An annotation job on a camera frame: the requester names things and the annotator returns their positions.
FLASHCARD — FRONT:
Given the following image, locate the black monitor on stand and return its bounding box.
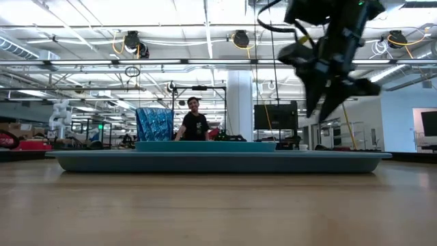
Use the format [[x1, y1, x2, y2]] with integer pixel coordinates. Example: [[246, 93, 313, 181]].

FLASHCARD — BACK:
[[253, 100, 299, 131]]

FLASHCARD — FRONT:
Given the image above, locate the thin black hanging cable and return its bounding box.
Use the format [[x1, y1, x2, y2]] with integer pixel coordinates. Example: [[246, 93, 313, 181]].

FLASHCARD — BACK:
[[252, 0, 257, 103]]

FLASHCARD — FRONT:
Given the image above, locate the red storage box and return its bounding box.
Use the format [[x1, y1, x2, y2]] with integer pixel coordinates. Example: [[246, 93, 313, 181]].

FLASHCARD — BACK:
[[13, 139, 53, 152]]

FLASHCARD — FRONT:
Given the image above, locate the black wall screen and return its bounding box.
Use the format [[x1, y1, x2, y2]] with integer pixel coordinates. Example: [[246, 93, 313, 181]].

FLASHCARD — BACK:
[[420, 111, 437, 137]]

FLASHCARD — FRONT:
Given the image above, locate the yellow hanging cable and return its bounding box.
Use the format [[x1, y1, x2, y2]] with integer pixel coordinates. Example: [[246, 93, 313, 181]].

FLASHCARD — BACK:
[[341, 102, 358, 150]]

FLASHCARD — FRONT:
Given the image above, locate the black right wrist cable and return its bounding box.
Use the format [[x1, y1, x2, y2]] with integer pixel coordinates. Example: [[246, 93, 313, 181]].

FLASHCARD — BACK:
[[255, 0, 310, 45]]

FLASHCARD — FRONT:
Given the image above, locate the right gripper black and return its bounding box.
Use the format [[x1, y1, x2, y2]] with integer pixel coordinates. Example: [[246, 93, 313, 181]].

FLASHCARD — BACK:
[[296, 25, 381, 122]]

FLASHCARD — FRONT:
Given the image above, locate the black hanging cable with coil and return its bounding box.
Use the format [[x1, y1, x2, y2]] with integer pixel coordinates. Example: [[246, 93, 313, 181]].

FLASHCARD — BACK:
[[267, 0, 280, 104]]

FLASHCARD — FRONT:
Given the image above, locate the blue plastic tray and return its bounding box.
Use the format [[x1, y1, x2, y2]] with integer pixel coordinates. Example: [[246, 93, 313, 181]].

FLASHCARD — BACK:
[[44, 150, 393, 174]]

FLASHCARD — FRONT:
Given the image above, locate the black metal frame stand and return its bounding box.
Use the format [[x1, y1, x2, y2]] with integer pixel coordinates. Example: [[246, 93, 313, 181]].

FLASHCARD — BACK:
[[171, 85, 228, 141]]

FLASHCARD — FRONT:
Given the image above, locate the red and black equipment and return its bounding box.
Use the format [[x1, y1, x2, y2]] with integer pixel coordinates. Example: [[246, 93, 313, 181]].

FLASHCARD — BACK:
[[208, 128, 247, 142]]

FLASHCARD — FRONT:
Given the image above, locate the white building column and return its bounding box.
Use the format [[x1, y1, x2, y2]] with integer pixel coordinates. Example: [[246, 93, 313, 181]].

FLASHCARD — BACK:
[[226, 70, 254, 142]]

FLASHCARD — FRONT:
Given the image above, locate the person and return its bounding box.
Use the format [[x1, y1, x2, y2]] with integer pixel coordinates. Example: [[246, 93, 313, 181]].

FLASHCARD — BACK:
[[173, 96, 211, 142]]

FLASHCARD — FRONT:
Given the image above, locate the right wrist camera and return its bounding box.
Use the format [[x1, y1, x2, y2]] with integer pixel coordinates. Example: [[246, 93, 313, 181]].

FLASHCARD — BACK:
[[278, 42, 315, 68]]

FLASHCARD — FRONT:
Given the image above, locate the long ceiling light rail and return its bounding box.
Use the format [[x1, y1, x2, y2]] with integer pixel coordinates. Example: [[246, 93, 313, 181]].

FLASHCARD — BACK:
[[0, 57, 437, 66]]

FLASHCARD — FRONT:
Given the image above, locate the blue crinkled foil bag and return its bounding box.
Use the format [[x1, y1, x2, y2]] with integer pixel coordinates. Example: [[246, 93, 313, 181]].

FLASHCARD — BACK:
[[135, 107, 174, 142]]

